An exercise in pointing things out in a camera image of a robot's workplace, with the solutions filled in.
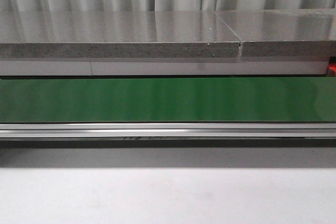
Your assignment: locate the green conveyor belt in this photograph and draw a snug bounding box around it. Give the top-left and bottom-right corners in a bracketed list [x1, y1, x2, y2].
[1, 77, 335, 123]

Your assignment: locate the white cabinet front panel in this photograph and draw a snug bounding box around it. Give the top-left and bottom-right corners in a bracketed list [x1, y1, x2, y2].
[1, 57, 330, 76]

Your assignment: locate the grey stone slab right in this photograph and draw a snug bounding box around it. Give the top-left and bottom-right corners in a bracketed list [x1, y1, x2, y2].
[215, 9, 335, 59]

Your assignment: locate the grey stone countertop slab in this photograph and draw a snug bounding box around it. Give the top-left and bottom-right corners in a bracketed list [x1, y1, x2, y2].
[1, 11, 239, 59]

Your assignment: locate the red object at right edge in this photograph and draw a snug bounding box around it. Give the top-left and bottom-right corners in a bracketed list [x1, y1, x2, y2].
[327, 62, 336, 77]

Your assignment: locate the aluminium conveyor side rail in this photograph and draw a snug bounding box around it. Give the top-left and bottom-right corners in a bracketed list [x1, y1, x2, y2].
[1, 122, 335, 139]

